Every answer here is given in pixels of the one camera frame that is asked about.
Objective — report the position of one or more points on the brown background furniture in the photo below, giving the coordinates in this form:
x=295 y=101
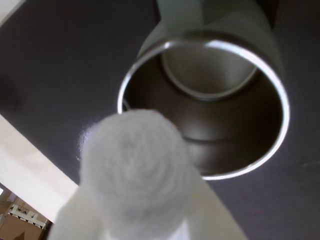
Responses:
x=17 y=225

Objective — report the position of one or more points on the white gauze roll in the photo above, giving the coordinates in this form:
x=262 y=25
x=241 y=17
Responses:
x=135 y=162

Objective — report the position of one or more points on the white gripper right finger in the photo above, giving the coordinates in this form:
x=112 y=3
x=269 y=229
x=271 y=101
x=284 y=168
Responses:
x=212 y=217

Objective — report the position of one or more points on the black table mat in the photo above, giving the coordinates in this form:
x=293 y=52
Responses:
x=62 y=62

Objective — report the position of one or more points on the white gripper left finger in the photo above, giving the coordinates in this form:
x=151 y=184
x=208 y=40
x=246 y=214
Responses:
x=75 y=217

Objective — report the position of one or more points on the green steel-lined cup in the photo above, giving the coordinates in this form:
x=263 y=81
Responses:
x=225 y=25

